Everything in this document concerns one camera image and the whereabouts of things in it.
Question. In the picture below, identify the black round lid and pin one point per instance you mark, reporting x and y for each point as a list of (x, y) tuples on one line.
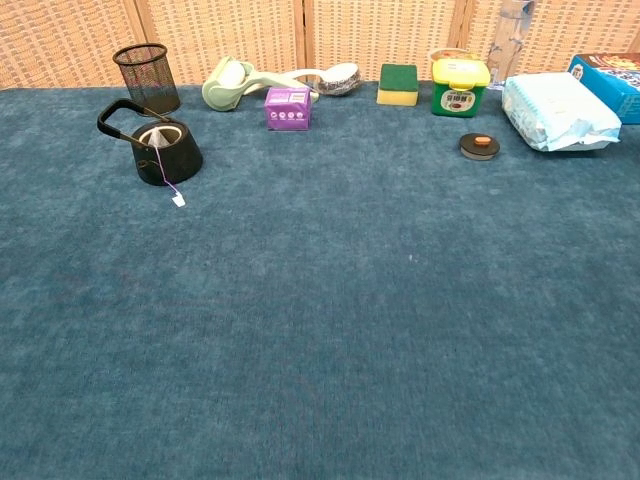
[(477, 148)]

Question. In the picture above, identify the blue table cloth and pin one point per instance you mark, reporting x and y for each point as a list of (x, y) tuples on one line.
[(320, 300)]

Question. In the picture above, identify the purple small box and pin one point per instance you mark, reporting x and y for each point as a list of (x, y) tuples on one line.
[(287, 110)]

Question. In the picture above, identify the clear round container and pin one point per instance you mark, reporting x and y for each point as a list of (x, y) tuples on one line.
[(342, 80)]

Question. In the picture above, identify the white spoon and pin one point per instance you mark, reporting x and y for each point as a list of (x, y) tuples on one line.
[(307, 74)]

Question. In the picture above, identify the green yellow sponge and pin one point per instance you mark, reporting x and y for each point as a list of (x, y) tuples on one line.
[(397, 82)]

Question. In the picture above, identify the pale green lint roller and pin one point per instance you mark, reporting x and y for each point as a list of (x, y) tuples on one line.
[(220, 87)]

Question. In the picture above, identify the yellow small box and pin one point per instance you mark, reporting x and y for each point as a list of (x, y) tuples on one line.
[(457, 95)]

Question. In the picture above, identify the round candy jar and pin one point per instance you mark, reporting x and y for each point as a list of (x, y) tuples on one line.
[(447, 53)]

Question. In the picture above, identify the wicker folding screen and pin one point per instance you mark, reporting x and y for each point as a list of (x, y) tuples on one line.
[(225, 30)]

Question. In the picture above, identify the black mesh pen holder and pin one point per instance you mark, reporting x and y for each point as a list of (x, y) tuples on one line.
[(150, 80)]

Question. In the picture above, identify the light blue wet wipes pack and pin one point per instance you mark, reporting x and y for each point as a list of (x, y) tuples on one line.
[(555, 110)]

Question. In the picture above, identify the clear plastic water bottle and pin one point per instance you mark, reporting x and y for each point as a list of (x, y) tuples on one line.
[(510, 45)]

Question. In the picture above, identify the blue cookie box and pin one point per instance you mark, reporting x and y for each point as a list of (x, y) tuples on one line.
[(612, 87)]

